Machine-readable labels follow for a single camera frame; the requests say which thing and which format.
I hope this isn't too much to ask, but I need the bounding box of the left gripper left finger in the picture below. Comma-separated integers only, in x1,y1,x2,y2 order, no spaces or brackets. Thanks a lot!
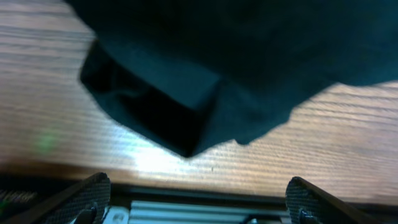
2,172,111,223

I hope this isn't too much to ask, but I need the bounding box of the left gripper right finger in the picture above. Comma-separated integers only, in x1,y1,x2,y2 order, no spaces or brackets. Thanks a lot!
285,177,380,224

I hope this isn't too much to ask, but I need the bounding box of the black t-shirt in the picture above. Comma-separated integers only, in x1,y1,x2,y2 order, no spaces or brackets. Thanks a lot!
68,0,397,157

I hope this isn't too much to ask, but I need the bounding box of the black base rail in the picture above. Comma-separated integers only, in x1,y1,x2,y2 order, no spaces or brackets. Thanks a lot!
104,184,292,224

